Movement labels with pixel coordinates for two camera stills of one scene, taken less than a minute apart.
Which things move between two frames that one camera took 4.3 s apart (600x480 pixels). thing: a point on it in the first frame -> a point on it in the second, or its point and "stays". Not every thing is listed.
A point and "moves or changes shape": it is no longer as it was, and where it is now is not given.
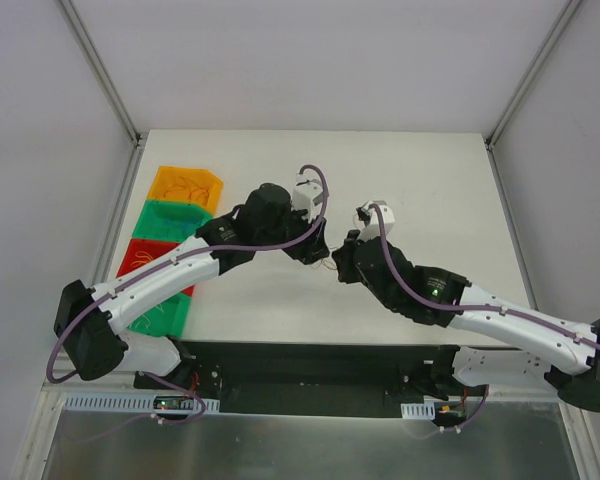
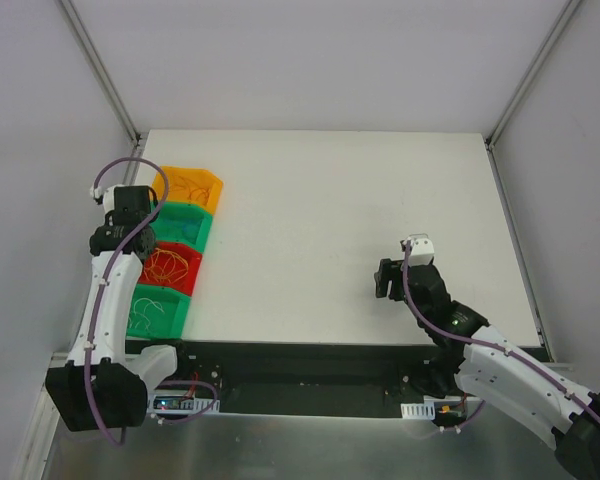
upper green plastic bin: [164, 220] stays
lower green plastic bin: [172, 317] stays
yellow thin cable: [328, 264] moves or changes shape
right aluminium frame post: [528, 76] stays
